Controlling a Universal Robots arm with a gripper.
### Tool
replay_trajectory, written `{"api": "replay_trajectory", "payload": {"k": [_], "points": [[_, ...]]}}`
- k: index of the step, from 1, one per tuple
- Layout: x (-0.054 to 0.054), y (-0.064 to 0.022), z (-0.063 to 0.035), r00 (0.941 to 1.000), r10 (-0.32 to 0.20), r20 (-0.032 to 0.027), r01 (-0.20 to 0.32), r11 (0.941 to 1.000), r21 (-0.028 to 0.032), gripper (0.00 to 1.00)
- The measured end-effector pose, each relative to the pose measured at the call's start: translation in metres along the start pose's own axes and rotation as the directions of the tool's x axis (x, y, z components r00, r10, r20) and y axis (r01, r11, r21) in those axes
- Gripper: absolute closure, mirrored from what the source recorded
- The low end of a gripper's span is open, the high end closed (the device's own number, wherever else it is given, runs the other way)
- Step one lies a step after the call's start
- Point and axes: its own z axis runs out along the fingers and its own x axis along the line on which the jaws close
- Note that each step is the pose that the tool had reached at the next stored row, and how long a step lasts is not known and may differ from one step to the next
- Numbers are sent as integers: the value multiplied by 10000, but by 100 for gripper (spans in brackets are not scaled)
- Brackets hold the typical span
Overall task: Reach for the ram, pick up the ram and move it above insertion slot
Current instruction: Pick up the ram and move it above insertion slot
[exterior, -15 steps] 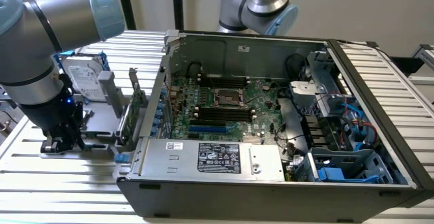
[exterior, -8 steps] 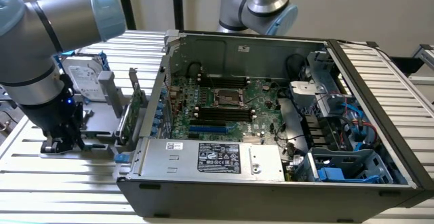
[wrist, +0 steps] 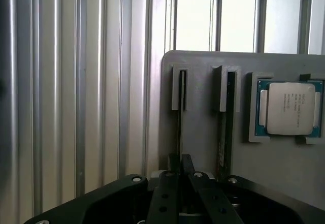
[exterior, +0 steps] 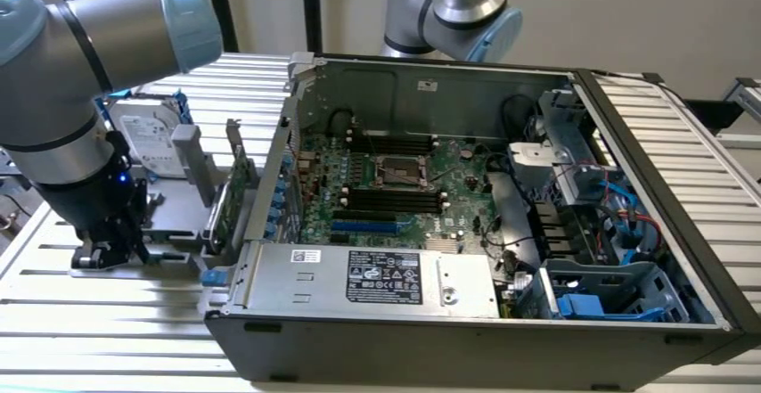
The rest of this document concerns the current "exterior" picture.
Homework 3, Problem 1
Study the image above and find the green motherboard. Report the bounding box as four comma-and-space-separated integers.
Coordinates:
294, 130, 507, 257

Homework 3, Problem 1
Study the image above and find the black open PC case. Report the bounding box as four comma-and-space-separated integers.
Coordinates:
201, 52, 745, 383

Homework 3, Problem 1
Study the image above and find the black fan shroud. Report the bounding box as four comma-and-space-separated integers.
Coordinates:
527, 200, 582, 261

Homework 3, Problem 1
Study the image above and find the blue wire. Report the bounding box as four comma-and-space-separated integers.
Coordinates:
598, 177, 641, 234

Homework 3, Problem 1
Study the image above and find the thin black pole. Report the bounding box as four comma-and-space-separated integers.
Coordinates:
203, 0, 240, 53

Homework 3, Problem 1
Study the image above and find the red wire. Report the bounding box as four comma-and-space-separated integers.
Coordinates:
627, 212, 662, 252

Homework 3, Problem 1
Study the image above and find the blue case latch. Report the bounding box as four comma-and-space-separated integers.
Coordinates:
200, 266, 231, 286

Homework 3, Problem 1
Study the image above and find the aluminium profile rail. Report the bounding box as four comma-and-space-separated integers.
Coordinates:
721, 78, 761, 121

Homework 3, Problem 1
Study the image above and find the hard disk drive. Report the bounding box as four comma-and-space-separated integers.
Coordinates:
93, 89, 192, 181

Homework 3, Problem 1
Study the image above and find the green graphics card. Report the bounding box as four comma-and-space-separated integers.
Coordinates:
203, 118, 258, 257

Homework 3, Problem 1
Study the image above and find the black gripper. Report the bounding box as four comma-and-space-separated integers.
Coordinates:
40, 174, 151, 272

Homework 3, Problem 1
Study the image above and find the metal drive cage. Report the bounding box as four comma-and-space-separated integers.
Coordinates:
507, 88, 623, 208

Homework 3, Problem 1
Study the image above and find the black RAM slot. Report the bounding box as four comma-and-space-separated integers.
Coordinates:
344, 192, 444, 202
344, 187, 444, 196
344, 204, 444, 214
348, 138, 434, 146
348, 133, 434, 141
344, 199, 444, 208

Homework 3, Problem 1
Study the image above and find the blue expansion slot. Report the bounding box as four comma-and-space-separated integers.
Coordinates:
331, 219, 398, 236

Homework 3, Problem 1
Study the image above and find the blue plastic disk bay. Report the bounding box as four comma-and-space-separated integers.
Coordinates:
521, 257, 694, 323

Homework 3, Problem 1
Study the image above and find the small silver heatsink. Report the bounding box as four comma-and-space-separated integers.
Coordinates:
423, 237, 463, 254

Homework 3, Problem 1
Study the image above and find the long black cable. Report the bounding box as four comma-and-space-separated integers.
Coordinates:
593, 69, 718, 132

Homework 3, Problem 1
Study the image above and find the thick black pole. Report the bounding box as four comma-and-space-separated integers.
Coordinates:
299, 0, 326, 53

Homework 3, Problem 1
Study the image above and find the grey parts rack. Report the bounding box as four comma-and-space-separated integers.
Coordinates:
68, 124, 263, 279

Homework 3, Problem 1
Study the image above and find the black looped cable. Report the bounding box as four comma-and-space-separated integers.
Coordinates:
499, 93, 538, 141

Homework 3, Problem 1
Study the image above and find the black box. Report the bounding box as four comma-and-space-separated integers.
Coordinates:
682, 98, 739, 138

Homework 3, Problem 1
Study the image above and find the long black expansion slot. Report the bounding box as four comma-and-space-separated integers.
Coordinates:
331, 209, 396, 222

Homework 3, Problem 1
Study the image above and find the silver hard disk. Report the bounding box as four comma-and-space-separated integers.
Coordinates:
112, 101, 183, 176

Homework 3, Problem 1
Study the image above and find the CPU socket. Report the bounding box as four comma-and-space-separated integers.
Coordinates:
366, 154, 432, 189

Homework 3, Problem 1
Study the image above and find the silver power supply unit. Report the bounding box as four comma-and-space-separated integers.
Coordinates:
228, 243, 501, 319

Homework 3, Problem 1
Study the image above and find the black power supply label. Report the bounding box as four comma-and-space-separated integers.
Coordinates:
346, 250, 422, 303

